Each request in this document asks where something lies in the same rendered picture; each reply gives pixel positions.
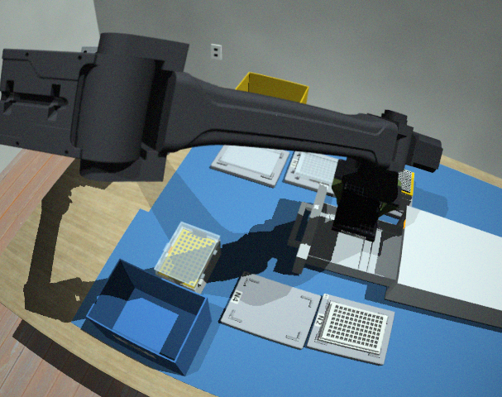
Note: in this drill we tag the blue open-top bin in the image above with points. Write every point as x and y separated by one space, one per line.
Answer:
135 306

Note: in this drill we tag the yellow open-top bin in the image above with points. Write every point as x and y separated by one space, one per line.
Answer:
261 84

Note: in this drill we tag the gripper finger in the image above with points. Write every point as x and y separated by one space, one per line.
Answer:
337 187
385 208

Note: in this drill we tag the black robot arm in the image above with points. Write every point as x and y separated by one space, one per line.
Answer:
103 114

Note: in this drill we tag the blue bench mat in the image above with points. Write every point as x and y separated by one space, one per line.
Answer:
429 354

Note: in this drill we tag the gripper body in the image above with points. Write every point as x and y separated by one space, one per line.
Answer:
376 183

